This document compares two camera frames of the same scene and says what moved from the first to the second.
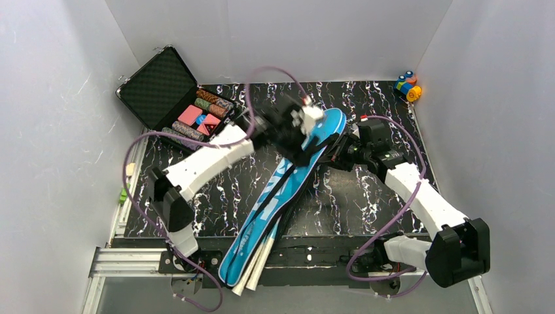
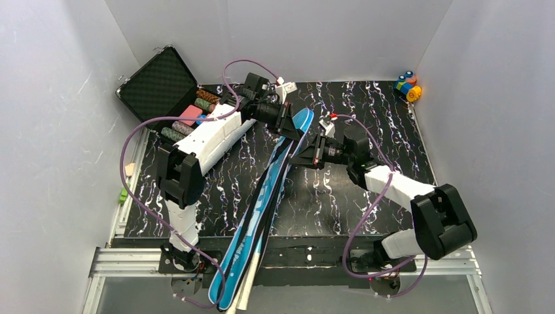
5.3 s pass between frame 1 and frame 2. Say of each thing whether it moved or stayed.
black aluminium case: stayed
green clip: stayed
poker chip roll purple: stayed
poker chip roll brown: stayed
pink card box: stayed
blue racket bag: moved
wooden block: stayed
